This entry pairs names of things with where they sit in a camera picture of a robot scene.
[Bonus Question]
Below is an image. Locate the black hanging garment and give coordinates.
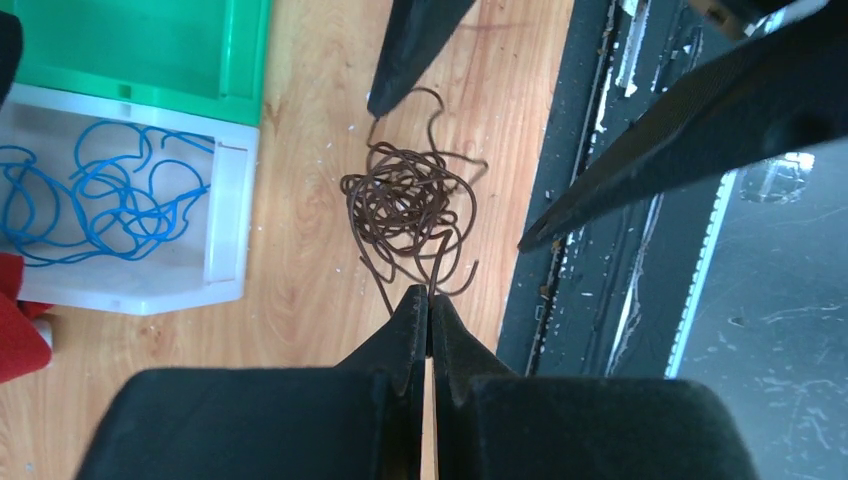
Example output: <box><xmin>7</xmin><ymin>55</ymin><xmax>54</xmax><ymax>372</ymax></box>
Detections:
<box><xmin>0</xmin><ymin>12</ymin><xmax>24</xmax><ymax>104</ymax></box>

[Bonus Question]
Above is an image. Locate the green plastic bin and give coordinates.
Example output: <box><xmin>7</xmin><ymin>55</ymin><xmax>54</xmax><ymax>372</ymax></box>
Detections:
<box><xmin>1</xmin><ymin>0</ymin><xmax>272</xmax><ymax>126</ymax></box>

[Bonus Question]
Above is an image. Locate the brown cable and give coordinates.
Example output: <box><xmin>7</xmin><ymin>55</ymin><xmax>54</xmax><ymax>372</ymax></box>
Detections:
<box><xmin>339</xmin><ymin>86</ymin><xmax>492</xmax><ymax>316</ymax></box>

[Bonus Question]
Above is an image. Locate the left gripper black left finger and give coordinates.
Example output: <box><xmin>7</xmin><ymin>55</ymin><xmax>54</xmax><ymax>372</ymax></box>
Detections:
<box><xmin>77</xmin><ymin>285</ymin><xmax>428</xmax><ymax>479</ymax></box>

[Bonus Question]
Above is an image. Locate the white plastic bin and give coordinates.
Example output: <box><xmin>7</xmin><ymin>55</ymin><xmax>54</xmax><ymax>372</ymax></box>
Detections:
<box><xmin>1</xmin><ymin>84</ymin><xmax>259</xmax><ymax>316</ymax></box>

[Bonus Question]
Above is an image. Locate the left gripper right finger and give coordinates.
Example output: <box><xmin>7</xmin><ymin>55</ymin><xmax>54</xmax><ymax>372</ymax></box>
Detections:
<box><xmin>429</xmin><ymin>295</ymin><xmax>758</xmax><ymax>479</ymax></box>

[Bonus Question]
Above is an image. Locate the blue cable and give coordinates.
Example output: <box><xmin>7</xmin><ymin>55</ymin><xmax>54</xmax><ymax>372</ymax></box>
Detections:
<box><xmin>0</xmin><ymin>119</ymin><xmax>217</xmax><ymax>269</ymax></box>

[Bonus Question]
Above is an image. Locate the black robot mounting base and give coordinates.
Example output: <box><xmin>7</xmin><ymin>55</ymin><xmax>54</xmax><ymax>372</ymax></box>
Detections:
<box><xmin>496</xmin><ymin>1</ymin><xmax>729</xmax><ymax>376</ymax></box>

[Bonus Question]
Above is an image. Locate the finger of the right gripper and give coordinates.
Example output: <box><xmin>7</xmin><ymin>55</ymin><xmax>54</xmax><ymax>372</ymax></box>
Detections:
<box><xmin>367</xmin><ymin>0</ymin><xmax>474</xmax><ymax>119</ymax></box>
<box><xmin>518</xmin><ymin>1</ymin><xmax>847</xmax><ymax>253</ymax></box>

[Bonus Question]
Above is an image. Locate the red hanging shirt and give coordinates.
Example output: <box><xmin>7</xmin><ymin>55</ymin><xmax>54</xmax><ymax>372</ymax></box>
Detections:
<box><xmin>1</xmin><ymin>253</ymin><xmax>52</xmax><ymax>383</ymax></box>

